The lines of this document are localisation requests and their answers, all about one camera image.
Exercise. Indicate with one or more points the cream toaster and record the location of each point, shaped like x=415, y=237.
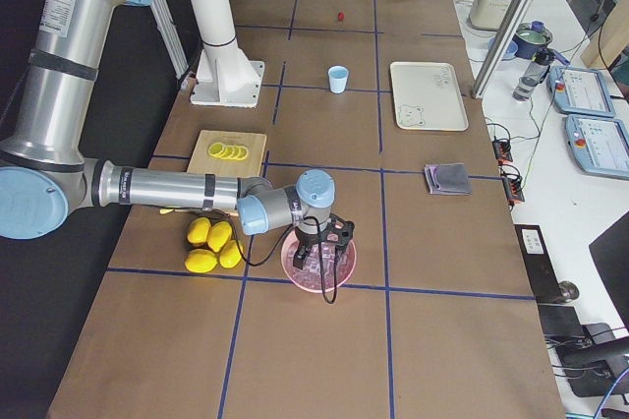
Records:
x=488, y=14

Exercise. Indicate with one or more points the pile of clear ice cubes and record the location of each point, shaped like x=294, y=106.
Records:
x=324, y=266

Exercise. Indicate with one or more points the aluminium frame post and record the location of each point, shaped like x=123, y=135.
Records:
x=513, y=17

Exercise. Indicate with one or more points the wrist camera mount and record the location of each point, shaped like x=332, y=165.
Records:
x=340, y=232

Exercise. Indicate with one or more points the black power strip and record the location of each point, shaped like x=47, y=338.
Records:
x=543, y=281

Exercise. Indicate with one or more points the cream bear tray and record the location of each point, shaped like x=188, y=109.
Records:
x=427, y=97

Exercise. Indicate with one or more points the clear water bottle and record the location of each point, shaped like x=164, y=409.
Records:
x=534, y=74

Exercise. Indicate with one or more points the far teach pendant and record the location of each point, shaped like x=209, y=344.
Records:
x=579, y=91

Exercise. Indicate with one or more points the pink bowl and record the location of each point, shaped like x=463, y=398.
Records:
x=319, y=283

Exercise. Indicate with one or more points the dark blue saucepan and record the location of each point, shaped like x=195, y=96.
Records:
x=532, y=36

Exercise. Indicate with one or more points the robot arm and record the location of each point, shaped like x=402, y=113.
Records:
x=44, y=177

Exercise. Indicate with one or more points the black usb hub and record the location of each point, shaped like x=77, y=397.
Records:
x=510, y=175

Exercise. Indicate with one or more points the near teach pendant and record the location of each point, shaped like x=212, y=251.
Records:
x=599, y=145

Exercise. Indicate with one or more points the blue bowl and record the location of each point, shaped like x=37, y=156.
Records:
x=511, y=51

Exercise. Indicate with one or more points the lemon bottom left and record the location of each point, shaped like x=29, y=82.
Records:
x=201, y=261

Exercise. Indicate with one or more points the lemon bottom right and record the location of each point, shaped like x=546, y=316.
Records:
x=231, y=254

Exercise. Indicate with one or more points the light blue cup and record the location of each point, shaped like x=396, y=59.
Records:
x=337, y=78

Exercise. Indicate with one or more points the grey purple folded cloth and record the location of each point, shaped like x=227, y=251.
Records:
x=448, y=179

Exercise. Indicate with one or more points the teach pendant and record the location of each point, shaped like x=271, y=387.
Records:
x=579, y=91
x=599, y=145

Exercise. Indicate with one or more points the yellow plastic knife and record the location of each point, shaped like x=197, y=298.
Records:
x=164, y=211

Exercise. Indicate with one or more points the yellow lemon slices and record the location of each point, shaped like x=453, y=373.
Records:
x=230, y=152

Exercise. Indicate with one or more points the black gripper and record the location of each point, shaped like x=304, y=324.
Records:
x=308, y=243

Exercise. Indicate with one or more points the white pedestal column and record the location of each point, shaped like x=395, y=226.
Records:
x=225, y=75

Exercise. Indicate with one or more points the lemon top right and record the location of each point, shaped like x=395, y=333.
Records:
x=219, y=235

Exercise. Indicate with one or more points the wooden cutting board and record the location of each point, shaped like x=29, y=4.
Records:
x=202, y=163

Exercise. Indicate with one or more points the lemon top left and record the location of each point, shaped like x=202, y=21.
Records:
x=198, y=230

